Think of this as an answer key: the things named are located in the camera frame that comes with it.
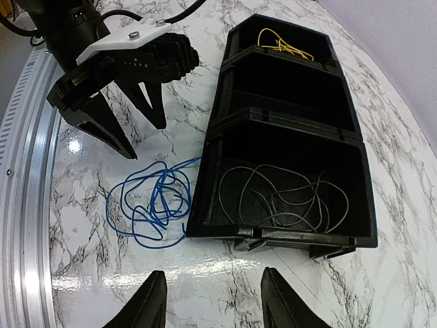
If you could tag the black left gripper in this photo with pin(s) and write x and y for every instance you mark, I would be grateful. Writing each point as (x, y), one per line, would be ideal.
(78, 98)

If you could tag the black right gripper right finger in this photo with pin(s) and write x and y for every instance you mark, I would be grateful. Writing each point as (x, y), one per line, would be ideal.
(282, 306)

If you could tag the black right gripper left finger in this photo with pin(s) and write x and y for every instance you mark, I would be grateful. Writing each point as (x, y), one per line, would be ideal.
(147, 307)

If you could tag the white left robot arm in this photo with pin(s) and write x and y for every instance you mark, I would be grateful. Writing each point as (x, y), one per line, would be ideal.
(68, 27)

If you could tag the black right storage bin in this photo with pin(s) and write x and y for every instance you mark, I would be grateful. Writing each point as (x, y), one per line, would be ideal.
(267, 181)

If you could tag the black storage bin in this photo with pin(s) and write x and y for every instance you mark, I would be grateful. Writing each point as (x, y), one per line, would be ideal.
(284, 84)
(267, 181)
(272, 34)

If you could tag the black middle storage bin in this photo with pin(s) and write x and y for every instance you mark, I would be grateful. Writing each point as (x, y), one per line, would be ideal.
(284, 84)

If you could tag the black left storage bin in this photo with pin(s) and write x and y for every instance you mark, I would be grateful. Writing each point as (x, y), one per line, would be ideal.
(272, 34)

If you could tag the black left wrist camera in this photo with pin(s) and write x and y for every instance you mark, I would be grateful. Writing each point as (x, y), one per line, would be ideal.
(145, 52)

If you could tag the aluminium front table rail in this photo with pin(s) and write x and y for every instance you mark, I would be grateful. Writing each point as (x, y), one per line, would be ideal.
(28, 140)

